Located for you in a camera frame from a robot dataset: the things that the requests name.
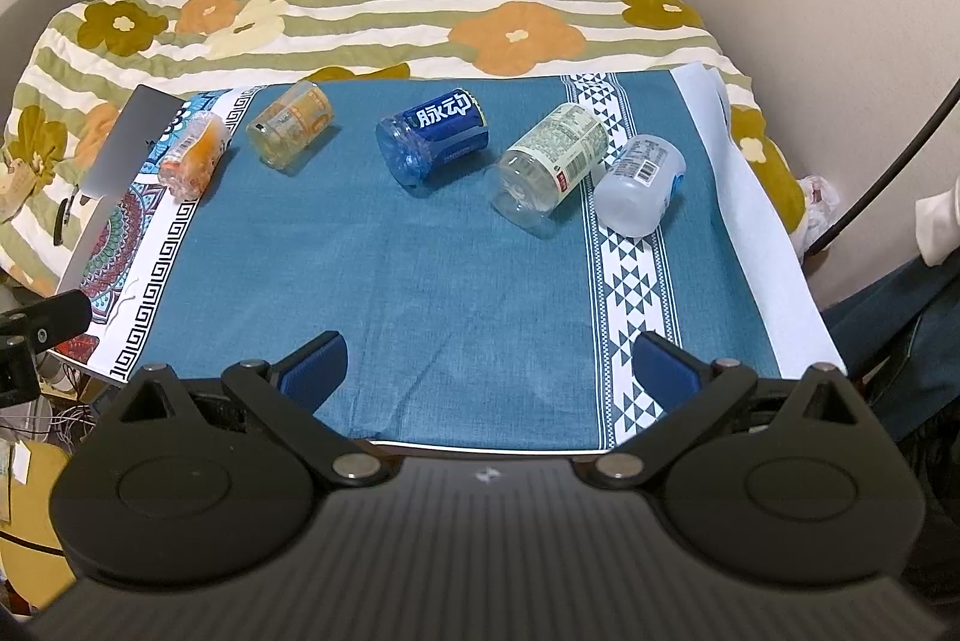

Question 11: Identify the clear cup green white label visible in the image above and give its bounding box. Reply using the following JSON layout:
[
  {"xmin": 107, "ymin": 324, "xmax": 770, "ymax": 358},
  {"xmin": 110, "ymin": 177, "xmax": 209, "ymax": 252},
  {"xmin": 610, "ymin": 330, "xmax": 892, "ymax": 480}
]
[{"xmin": 487, "ymin": 103, "xmax": 608, "ymax": 236}]

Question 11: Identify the black cable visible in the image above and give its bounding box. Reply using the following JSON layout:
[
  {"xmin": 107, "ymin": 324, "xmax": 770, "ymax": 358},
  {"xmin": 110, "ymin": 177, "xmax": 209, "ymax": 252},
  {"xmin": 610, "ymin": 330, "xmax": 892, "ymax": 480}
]
[{"xmin": 805, "ymin": 77, "xmax": 960, "ymax": 256}]

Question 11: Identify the grey laptop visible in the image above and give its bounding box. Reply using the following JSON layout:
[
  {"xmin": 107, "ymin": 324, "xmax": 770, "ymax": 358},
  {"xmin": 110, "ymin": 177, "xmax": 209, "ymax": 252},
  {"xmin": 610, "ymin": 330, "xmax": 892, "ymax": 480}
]
[{"xmin": 80, "ymin": 85, "xmax": 184, "ymax": 199}]

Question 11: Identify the black pen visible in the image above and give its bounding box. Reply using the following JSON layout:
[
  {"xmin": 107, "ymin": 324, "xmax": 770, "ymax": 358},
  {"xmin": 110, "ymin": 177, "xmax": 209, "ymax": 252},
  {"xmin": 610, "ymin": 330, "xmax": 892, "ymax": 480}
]
[{"xmin": 52, "ymin": 186, "xmax": 80, "ymax": 246}]

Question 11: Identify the floral striped bed quilt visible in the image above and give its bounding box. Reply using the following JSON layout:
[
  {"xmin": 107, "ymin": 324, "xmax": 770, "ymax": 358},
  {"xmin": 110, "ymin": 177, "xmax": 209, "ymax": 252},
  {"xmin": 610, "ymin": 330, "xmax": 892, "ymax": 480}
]
[{"xmin": 2, "ymin": 0, "xmax": 807, "ymax": 295}]

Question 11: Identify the blue plastic cup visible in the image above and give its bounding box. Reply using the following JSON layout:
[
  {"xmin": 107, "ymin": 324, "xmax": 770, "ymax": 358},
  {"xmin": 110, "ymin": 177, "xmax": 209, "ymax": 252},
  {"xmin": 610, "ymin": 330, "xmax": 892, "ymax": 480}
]
[{"xmin": 374, "ymin": 86, "xmax": 490, "ymax": 189}]

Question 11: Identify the yellow orange label plastic cup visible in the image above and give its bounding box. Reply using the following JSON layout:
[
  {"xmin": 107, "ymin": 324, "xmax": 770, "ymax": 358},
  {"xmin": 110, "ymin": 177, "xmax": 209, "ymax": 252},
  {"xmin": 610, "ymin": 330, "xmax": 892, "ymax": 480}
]
[{"xmin": 245, "ymin": 80, "xmax": 334, "ymax": 171}]

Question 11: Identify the blue patterned tablecloth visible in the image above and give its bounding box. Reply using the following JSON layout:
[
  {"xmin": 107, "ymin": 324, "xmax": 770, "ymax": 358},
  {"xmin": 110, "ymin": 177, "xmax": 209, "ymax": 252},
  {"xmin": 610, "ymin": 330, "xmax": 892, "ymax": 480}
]
[{"xmin": 62, "ymin": 64, "xmax": 838, "ymax": 453}]

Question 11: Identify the frosted white plastic cup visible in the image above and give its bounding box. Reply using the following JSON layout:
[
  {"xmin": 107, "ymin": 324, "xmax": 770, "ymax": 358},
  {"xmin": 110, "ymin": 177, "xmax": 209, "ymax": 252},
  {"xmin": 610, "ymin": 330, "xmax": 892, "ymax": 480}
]
[{"xmin": 594, "ymin": 134, "xmax": 686, "ymax": 239}]

